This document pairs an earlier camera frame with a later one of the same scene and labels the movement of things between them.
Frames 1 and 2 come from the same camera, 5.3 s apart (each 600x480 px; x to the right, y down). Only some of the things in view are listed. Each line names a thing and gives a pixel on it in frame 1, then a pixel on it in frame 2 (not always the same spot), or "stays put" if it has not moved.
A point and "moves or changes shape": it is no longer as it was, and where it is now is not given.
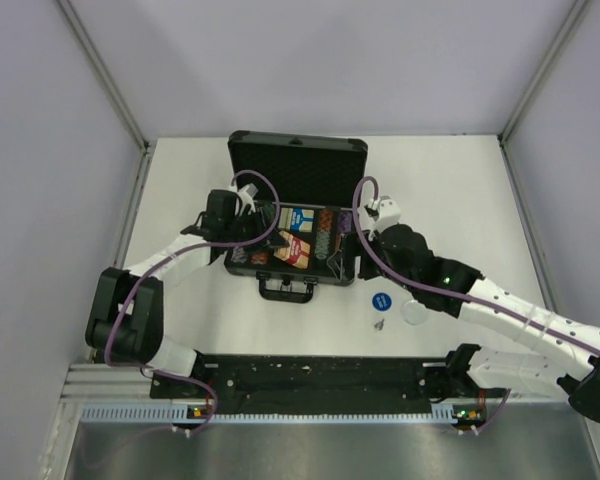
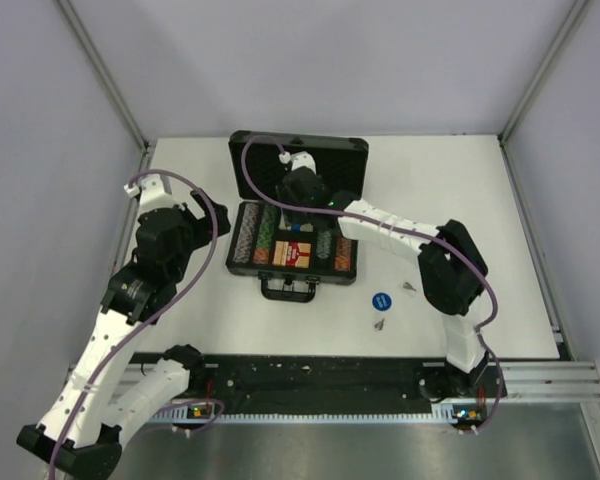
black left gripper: [260, 220] → [202, 225]
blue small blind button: [381, 301] stays put
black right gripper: [365, 271] → [285, 197]
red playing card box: [297, 253] moves or changes shape
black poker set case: [311, 189] stays put
